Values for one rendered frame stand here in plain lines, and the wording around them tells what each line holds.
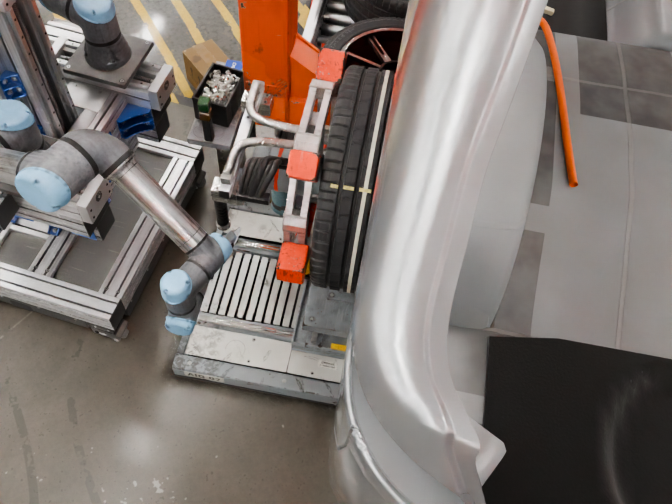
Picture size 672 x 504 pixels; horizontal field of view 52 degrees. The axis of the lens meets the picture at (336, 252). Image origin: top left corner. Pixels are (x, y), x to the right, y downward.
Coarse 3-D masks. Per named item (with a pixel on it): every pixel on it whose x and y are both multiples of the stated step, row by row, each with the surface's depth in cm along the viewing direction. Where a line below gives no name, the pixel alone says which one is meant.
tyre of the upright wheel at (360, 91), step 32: (352, 96) 179; (352, 128) 175; (384, 128) 176; (352, 160) 173; (320, 192) 175; (352, 192) 174; (320, 224) 177; (352, 224) 177; (320, 256) 183; (352, 288) 195
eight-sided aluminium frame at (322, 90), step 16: (320, 80) 192; (320, 96) 189; (336, 96) 207; (304, 112) 183; (320, 112) 183; (304, 128) 180; (320, 128) 181; (304, 144) 178; (320, 144) 180; (288, 192) 181; (304, 192) 181; (288, 208) 182; (304, 208) 182; (288, 224) 183; (304, 224) 183; (288, 240) 189; (304, 240) 188
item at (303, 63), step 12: (300, 36) 236; (300, 48) 235; (312, 48) 239; (300, 60) 233; (312, 60) 237; (300, 72) 235; (312, 72) 234; (300, 84) 240; (300, 96) 245; (288, 108) 248; (300, 108) 247; (288, 120) 253; (300, 120) 252
